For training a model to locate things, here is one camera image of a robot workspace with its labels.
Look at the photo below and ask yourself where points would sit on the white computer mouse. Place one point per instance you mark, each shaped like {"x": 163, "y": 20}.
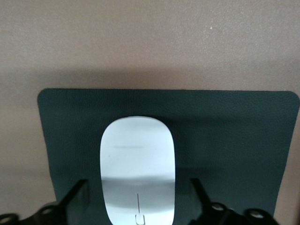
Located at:
{"x": 138, "y": 164}

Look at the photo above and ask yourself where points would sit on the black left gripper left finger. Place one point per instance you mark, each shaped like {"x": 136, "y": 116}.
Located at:
{"x": 79, "y": 197}

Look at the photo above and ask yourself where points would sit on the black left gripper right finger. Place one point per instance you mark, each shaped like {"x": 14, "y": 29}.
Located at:
{"x": 199, "y": 199}

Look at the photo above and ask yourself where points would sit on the black mouse pad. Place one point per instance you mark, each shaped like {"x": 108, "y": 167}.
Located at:
{"x": 234, "y": 145}

